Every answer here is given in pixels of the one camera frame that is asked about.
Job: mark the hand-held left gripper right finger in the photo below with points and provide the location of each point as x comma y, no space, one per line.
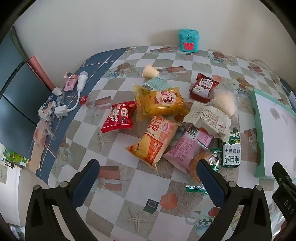
212,183

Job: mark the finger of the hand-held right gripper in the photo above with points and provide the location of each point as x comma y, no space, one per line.
280,172

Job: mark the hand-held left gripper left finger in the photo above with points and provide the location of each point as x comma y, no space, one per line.
86,183

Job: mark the small green wrapper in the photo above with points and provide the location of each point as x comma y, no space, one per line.
196,188

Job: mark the green cookie packet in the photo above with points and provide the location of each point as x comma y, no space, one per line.
214,160

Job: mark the green and white biscuit packet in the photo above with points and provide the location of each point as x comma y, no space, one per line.
231,150

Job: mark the mint green tray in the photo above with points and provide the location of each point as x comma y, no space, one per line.
275,129

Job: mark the pink snack packet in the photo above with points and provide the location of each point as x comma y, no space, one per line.
186,148

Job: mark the cream paper snack packet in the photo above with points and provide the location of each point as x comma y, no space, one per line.
209,118

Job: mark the orange and pink chip packet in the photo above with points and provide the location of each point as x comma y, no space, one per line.
153,141

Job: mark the red snack packet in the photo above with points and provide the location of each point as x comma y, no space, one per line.
119,117

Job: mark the clear bun packet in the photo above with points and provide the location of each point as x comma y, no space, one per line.
225,100

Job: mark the yellow bread packet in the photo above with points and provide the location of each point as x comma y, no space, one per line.
160,102

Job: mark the dark red cake packet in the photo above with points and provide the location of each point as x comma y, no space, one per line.
203,87

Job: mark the teal snack packet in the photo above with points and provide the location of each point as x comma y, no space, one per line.
155,83

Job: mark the pale yellow pudding cup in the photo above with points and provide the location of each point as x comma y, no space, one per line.
150,71

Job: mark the green packaging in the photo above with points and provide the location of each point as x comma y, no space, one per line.
13,157

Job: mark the small red candy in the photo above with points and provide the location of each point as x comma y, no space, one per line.
83,99

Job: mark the crumpled clear wrapper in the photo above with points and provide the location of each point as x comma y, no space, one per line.
48,106

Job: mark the small pink sachet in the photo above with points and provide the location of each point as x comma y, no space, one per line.
69,83

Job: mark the dark cabinet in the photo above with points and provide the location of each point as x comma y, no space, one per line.
13,92

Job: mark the pink paper roll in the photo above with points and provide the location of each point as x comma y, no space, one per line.
40,69

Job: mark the teal toy box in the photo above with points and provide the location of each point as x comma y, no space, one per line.
188,40

